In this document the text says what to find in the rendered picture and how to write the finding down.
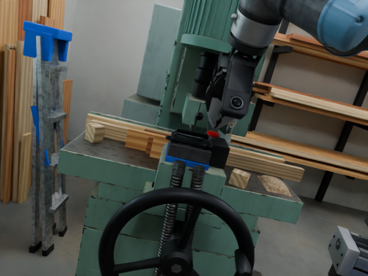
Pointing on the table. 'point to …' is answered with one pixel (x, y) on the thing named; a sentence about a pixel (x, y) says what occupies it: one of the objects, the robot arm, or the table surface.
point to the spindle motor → (209, 25)
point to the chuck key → (188, 136)
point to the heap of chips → (274, 185)
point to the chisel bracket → (188, 114)
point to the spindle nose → (204, 74)
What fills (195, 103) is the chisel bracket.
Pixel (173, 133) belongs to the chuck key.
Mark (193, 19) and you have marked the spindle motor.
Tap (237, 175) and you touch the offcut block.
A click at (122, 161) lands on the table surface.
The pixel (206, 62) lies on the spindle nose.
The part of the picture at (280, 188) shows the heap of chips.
